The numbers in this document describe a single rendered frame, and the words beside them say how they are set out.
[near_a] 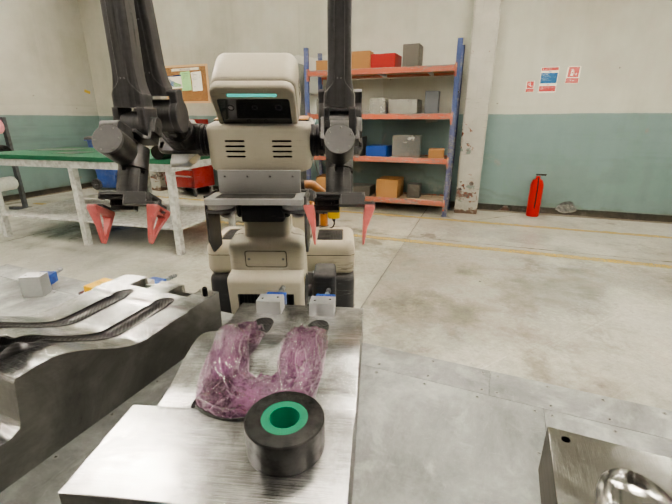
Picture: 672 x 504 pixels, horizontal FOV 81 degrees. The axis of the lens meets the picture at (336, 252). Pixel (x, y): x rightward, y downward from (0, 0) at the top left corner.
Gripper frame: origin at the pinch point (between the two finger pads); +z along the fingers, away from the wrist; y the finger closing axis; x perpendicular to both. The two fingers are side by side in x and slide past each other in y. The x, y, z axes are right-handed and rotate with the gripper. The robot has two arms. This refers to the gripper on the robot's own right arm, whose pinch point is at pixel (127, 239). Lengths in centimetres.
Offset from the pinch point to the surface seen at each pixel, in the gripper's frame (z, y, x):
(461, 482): 35, 58, -25
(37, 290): 9.5, -33.4, 20.7
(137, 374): 24.5, 10.1, -11.8
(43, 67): -378, -449, 511
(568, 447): 29, 70, -30
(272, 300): 12.1, 29.6, 1.5
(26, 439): 30.2, 3.9, -26.1
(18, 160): -131, -279, 291
